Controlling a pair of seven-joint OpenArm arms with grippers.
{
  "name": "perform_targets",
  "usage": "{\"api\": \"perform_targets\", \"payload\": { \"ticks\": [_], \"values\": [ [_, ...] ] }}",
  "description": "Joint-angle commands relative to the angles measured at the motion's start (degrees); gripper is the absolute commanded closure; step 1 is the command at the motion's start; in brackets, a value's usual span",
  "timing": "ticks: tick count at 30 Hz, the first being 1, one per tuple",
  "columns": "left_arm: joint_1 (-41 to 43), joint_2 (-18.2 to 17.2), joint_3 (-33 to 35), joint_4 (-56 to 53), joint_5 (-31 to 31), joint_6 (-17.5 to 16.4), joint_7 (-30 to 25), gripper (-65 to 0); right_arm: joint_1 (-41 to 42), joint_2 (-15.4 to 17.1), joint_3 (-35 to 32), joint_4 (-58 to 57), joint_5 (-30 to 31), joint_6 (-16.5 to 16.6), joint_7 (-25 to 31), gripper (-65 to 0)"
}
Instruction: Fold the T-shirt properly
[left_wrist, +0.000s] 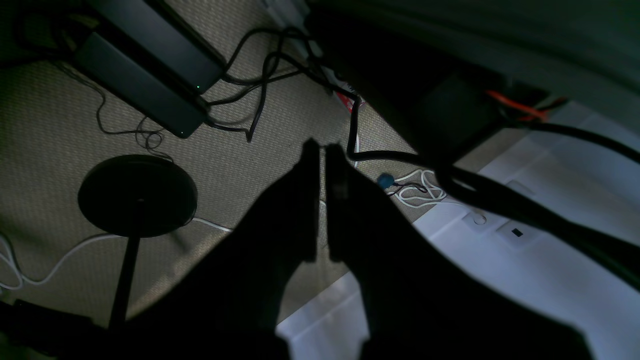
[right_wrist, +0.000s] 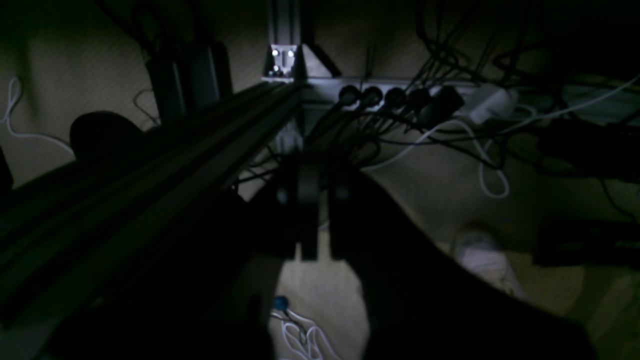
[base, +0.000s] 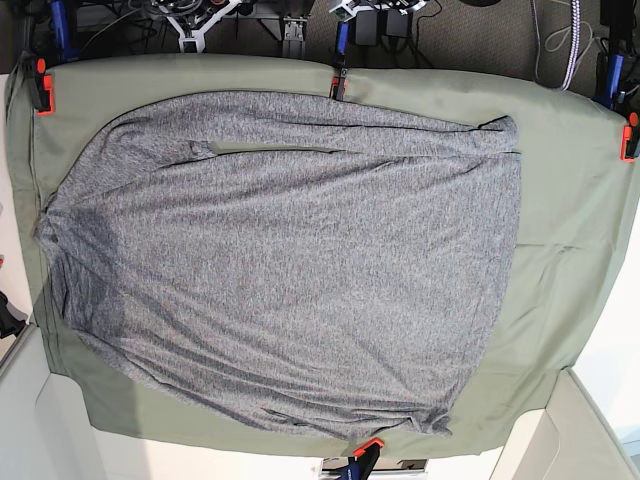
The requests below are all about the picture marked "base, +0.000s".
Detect grey heathered T-shirt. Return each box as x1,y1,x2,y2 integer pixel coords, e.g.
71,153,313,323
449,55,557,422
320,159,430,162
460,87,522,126
34,92,521,439

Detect top centre orange black clamp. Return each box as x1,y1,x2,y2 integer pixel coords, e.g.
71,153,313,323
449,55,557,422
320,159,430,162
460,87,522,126
330,21,349,101

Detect orange black clamp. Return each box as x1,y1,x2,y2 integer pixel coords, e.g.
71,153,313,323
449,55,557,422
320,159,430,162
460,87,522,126
22,55,55,116
330,21,349,101
620,112,639,163
338,437,385,480

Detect right black power adapter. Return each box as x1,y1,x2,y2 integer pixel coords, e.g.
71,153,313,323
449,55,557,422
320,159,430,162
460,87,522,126
383,10,410,38

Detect bottom orange black clamp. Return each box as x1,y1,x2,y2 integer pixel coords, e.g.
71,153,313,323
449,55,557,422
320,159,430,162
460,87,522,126
338,437,385,480

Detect olive green table cloth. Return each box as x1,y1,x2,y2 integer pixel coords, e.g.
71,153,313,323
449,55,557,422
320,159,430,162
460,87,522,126
1,54,639,459

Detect top left orange black clamp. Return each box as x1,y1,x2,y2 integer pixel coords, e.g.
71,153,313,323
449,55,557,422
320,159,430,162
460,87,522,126
22,55,55,116

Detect left edge black clamp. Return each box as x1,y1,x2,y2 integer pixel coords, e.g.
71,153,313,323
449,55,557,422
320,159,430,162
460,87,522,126
0,292,26,339

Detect right orange black clamp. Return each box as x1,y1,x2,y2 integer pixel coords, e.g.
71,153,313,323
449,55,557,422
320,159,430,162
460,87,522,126
620,112,639,163

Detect grey metal table bracket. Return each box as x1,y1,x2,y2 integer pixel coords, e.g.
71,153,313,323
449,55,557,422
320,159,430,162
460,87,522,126
281,17,308,60

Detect grey looped cable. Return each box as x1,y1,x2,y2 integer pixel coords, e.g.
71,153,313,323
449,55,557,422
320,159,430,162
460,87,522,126
532,0,601,90

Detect braided black white cable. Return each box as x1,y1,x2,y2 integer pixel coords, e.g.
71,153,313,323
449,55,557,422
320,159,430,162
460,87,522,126
558,0,582,92

